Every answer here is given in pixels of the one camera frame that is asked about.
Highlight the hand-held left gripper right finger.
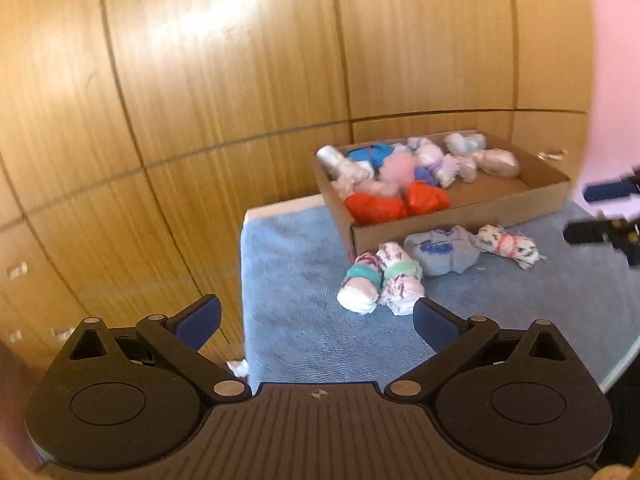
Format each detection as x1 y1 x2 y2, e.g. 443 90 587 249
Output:
384 297 574 404

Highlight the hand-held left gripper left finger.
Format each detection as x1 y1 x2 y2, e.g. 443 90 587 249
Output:
65 294 252 404

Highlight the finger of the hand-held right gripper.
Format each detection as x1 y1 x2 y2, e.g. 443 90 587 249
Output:
583 164 640 205
562 217 640 249

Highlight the cardboard box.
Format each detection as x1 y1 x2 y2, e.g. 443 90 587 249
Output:
313 131 572 264

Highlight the pale pink smooth sock roll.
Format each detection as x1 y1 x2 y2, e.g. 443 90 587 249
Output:
472 148 521 177

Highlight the orange sock roll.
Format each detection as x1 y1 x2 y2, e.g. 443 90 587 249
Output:
404 180 452 215
344 191 407 225

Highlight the large white fluffy sock roll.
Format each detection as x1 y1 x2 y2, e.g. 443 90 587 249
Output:
456 155 479 182

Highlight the pink fluffy pompom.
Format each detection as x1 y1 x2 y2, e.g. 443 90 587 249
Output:
372 152 419 194

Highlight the white patterned roll green band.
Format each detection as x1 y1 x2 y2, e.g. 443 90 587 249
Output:
376 242 426 317

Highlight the grey sock roll blue print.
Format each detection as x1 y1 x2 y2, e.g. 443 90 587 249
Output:
403 226 482 276

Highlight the white patterned roll pink band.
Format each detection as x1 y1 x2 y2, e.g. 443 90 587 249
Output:
474 224 546 270

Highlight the white pink-print roll teal band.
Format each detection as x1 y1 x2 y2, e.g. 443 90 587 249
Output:
336 252 384 315

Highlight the blue towel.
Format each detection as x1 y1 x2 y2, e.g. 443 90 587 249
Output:
240 195 640 397

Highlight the white light-blue sock roll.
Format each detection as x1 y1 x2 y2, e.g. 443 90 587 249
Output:
444 132 486 157

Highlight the bright blue sock roll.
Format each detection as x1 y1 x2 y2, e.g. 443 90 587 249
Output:
347 143 394 166

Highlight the plain white sock roll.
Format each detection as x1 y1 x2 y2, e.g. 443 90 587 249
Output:
316 145 352 175

